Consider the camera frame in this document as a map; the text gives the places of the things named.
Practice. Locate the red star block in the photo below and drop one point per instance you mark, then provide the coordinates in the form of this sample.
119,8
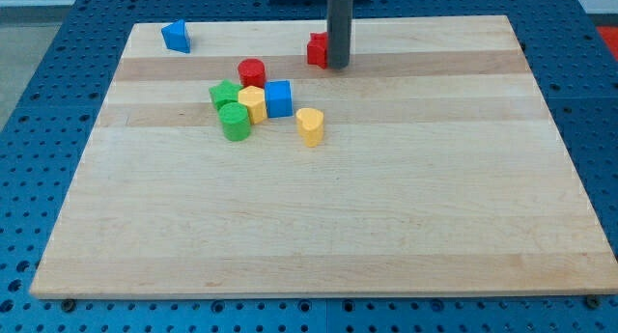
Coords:
317,50

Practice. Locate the green star block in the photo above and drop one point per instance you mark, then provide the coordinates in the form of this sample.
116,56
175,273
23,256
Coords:
223,93

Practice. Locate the yellow heart block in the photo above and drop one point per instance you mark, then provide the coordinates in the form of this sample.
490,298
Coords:
309,124

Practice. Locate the blue cube block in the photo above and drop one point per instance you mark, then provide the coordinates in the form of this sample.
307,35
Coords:
279,99

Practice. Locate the green cylinder block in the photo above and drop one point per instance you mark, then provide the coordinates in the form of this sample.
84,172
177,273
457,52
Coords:
235,121

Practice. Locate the yellow pentagon block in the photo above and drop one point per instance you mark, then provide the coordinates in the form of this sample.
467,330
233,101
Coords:
254,99

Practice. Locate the red cylinder block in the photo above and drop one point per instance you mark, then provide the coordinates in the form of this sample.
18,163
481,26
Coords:
252,72

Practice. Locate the wooden board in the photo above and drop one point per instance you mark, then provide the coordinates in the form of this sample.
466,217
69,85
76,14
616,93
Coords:
441,173

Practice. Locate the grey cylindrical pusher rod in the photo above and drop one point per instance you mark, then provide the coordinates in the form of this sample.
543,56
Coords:
338,20

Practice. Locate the blue triangle block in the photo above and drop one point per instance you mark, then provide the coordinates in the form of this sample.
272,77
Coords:
175,36

